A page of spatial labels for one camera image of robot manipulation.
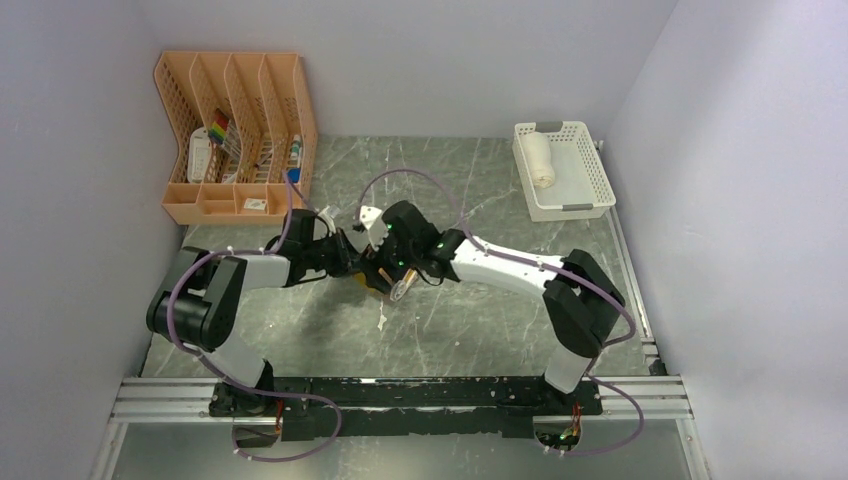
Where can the rainbow coloured item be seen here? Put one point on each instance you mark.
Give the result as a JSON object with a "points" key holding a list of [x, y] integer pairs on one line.
{"points": [[218, 129]]}

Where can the blue capped white bottle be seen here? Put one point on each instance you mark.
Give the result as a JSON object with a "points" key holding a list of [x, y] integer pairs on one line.
{"points": [[294, 159]]}

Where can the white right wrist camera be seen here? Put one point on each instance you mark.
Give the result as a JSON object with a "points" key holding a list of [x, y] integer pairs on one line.
{"points": [[376, 229]]}

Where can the aluminium frame rail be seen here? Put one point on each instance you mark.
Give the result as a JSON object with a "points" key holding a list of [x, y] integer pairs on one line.
{"points": [[185, 400]]}

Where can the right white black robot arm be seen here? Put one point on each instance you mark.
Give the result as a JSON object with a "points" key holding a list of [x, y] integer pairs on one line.
{"points": [[581, 302]]}

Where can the orange plastic file organizer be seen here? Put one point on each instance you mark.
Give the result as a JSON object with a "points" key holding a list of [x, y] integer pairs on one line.
{"points": [[267, 99]]}

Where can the white plastic basket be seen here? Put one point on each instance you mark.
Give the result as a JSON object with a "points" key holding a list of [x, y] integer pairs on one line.
{"points": [[582, 190]]}

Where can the yellow brown towel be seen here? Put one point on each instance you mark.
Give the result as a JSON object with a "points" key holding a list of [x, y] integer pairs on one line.
{"points": [[399, 290]]}

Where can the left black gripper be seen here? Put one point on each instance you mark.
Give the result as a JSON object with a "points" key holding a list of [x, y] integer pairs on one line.
{"points": [[346, 254]]}

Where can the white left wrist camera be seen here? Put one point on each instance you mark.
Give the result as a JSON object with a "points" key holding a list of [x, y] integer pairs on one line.
{"points": [[328, 214]]}

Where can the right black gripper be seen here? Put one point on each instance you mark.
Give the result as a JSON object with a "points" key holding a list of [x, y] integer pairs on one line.
{"points": [[378, 261]]}

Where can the white remote control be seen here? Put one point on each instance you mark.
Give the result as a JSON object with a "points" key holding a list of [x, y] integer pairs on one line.
{"points": [[200, 153]]}

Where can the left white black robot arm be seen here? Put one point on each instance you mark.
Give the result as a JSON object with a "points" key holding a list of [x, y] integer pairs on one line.
{"points": [[196, 304]]}

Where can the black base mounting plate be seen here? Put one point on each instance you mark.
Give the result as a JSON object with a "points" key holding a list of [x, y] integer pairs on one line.
{"points": [[316, 407]]}

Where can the cream white towel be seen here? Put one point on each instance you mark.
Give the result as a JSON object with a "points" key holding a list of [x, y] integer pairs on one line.
{"points": [[538, 155]]}

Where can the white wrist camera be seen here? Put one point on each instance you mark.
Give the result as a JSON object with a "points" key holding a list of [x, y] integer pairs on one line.
{"points": [[328, 214], [376, 229]]}

